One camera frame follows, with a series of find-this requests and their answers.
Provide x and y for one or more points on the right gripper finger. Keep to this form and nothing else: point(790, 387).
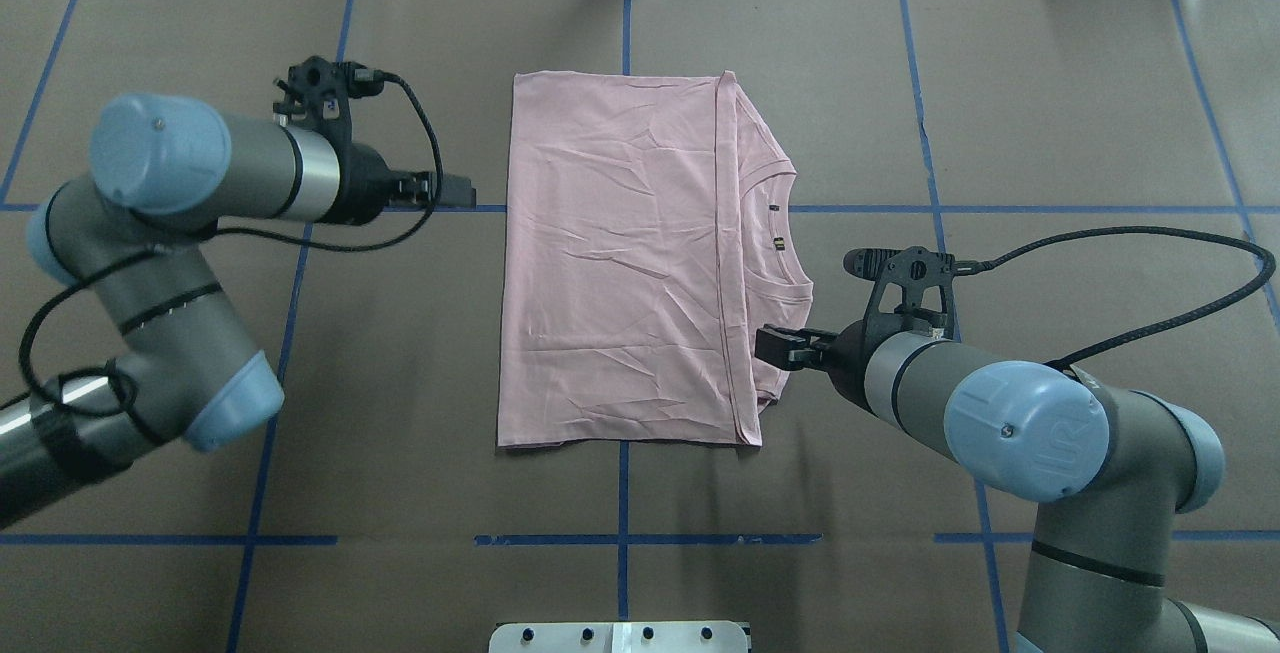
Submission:
point(794, 358)
point(776, 337)

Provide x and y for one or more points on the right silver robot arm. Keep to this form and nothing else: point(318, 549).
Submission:
point(1108, 468)

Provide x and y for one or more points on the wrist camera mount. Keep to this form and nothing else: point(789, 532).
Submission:
point(913, 290)
point(317, 95)

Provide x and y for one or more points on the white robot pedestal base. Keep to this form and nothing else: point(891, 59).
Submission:
point(623, 636)

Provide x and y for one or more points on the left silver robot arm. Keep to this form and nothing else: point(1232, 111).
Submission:
point(168, 173)

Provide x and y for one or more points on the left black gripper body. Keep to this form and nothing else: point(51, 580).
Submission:
point(366, 184)

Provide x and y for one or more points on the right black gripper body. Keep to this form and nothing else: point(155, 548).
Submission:
point(848, 353)

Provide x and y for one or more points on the pink Snoopy t-shirt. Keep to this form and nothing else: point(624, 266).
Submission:
point(647, 240)

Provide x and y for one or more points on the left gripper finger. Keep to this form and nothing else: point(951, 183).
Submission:
point(413, 180)
point(449, 196)

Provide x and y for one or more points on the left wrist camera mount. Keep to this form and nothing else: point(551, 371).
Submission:
point(317, 95)

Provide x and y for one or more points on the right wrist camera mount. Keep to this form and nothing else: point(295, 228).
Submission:
point(913, 290)

